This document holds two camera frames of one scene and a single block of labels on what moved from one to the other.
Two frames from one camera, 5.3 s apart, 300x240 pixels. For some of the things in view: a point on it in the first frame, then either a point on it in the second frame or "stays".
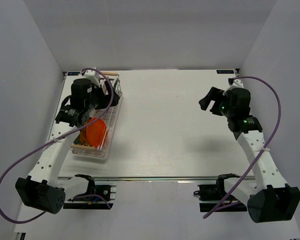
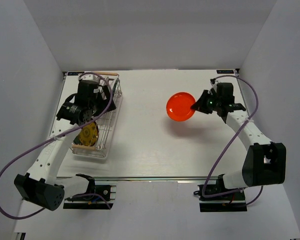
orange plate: x=97 y=132 → x=178 y=106
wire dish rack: x=108 y=113 stays
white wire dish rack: x=110 y=114 stays
